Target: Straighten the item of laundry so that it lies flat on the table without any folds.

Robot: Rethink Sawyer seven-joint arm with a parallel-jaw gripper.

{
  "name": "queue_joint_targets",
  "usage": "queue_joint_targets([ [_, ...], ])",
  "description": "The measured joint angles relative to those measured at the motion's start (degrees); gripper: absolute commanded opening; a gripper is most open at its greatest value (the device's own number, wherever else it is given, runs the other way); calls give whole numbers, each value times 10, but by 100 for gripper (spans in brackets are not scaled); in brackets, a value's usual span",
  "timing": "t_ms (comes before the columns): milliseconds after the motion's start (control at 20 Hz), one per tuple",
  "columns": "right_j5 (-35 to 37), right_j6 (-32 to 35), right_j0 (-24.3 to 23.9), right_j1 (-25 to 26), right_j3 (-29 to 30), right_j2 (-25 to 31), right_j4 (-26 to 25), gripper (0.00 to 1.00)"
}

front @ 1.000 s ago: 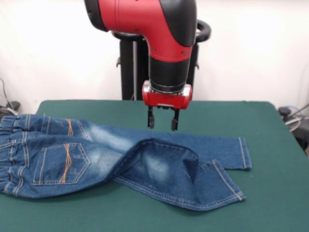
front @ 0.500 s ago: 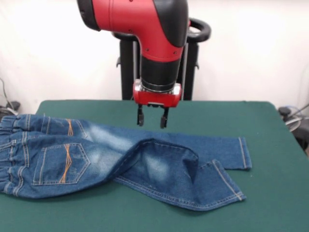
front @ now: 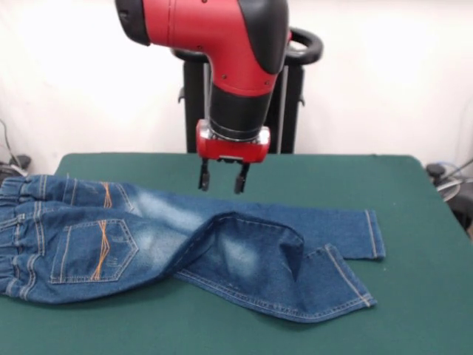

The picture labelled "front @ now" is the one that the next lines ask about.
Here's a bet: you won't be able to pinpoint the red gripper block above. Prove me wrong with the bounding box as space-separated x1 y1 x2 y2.
195 119 272 195

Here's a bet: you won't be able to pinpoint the blue denim jeans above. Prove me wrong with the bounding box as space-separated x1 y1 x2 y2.
0 174 387 325

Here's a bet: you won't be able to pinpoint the dark green table cloth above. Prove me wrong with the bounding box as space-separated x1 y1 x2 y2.
0 153 473 355

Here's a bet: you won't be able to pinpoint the black office chair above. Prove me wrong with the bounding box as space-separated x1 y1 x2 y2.
425 162 473 240

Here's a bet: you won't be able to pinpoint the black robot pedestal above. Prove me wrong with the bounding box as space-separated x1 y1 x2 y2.
173 24 325 155

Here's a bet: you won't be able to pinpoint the black cable tangle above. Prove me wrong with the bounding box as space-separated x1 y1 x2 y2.
0 118 33 178

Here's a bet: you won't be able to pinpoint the light blue cable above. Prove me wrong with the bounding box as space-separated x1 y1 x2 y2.
435 159 466 175

